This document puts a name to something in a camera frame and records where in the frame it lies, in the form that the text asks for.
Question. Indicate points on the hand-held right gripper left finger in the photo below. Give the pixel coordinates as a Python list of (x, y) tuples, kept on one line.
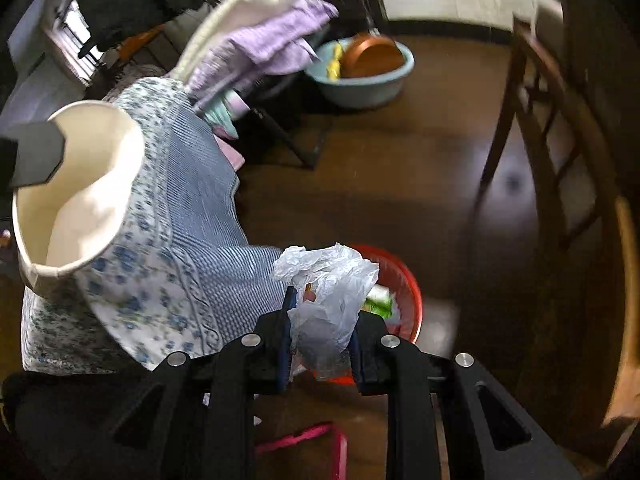
[(286, 340)]

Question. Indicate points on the light blue plastic basin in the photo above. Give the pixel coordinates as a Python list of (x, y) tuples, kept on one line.
[(360, 92)]

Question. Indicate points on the purple floral cloth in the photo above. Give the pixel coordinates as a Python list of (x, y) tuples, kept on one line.
[(270, 45)]

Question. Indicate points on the wooden chair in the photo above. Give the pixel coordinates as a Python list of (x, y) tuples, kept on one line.
[(590, 160)]

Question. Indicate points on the red plastic bin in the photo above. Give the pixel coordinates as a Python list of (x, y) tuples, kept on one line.
[(407, 305)]

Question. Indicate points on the mint green cloth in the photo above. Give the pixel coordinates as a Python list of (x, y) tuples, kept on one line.
[(220, 110)]

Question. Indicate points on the black metal bed frame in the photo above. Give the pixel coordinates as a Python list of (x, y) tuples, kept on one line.
[(290, 135)]

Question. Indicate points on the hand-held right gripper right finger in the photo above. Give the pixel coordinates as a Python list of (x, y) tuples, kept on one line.
[(355, 355)]

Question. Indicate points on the white plastic bag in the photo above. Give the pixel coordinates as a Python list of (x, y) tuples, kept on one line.
[(330, 300)]

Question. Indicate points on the white quilted pillow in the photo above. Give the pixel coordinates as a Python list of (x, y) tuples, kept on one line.
[(235, 10)]

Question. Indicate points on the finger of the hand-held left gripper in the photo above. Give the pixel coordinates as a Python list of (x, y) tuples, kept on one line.
[(35, 155)]

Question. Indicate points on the orange box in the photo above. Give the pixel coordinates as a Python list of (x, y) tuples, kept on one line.
[(140, 42)]

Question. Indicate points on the pink cloth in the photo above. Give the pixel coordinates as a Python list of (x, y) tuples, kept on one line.
[(232, 152)]

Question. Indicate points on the yellow sponge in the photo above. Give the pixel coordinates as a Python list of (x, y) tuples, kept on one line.
[(334, 62)]

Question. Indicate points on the green snack packet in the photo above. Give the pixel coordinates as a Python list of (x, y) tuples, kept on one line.
[(377, 305)]

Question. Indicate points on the copper coloured bowl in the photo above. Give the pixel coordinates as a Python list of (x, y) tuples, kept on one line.
[(372, 57)]

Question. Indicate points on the pink plastic stool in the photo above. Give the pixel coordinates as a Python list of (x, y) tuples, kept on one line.
[(300, 437)]

